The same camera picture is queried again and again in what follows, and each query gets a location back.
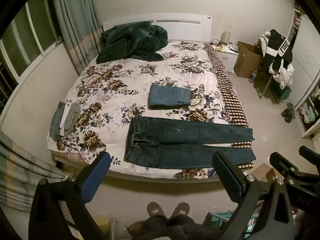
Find white bed frame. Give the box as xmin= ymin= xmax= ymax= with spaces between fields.
xmin=54 ymin=155 xmax=224 ymax=183

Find plaid curtain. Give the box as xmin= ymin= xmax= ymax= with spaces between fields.
xmin=0 ymin=130 xmax=68 ymax=213

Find white puffer jacket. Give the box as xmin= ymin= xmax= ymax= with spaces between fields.
xmin=269 ymin=62 xmax=294 ymax=90

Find pair of brown shoes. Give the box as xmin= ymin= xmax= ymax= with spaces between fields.
xmin=281 ymin=102 xmax=296 ymax=123

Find green striped curtain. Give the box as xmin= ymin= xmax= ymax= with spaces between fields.
xmin=51 ymin=0 xmax=103 ymax=75

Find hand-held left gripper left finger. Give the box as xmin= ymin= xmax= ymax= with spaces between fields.
xmin=29 ymin=151 xmax=111 ymax=240

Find teal plastic crate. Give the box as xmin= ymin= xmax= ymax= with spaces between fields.
xmin=206 ymin=211 xmax=263 ymax=240

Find dark blue jeans pants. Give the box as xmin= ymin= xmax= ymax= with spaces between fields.
xmin=124 ymin=116 xmax=257 ymax=169

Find window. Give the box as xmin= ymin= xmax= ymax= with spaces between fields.
xmin=0 ymin=0 xmax=62 ymax=85

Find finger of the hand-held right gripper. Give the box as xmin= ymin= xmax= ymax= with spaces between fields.
xmin=299 ymin=145 xmax=320 ymax=170
xmin=269 ymin=152 xmax=300 ymax=181

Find white headboard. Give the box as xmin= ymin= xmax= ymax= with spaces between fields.
xmin=102 ymin=13 xmax=213 ymax=42

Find white nightstand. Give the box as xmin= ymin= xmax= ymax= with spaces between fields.
xmin=210 ymin=40 xmax=240 ymax=74

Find green bag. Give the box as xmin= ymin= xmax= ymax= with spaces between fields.
xmin=271 ymin=82 xmax=292 ymax=103

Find person's right slipper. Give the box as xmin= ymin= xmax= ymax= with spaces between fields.
xmin=170 ymin=202 xmax=191 ymax=218

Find folded white cloth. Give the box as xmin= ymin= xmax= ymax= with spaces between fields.
xmin=60 ymin=101 xmax=73 ymax=130

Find person's slipper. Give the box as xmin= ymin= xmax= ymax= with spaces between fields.
xmin=147 ymin=202 xmax=167 ymax=218
xmin=170 ymin=202 xmax=191 ymax=218

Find person's left slipper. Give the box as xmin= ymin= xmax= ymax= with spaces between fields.
xmin=147 ymin=202 xmax=167 ymax=218

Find large cardboard box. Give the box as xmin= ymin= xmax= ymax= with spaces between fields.
xmin=234 ymin=41 xmax=265 ymax=79

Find person's dark trouser legs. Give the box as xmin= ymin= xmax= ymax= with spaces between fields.
xmin=127 ymin=215 xmax=208 ymax=240

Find dark green duvet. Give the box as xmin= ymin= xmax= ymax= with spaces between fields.
xmin=96 ymin=21 xmax=168 ymax=64

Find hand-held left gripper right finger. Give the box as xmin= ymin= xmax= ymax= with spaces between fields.
xmin=212 ymin=151 xmax=294 ymax=240

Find metal chair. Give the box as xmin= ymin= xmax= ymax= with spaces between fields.
xmin=254 ymin=55 xmax=293 ymax=105

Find white wardrobe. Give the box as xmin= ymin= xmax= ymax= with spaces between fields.
xmin=285 ymin=5 xmax=320 ymax=138

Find floral printed blanket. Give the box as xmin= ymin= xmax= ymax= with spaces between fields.
xmin=47 ymin=40 xmax=257 ymax=180

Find brown checked bed sheet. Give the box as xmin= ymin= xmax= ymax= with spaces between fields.
xmin=205 ymin=44 xmax=256 ymax=172

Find folded grey knit garment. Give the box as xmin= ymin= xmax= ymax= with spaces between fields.
xmin=64 ymin=102 xmax=82 ymax=133

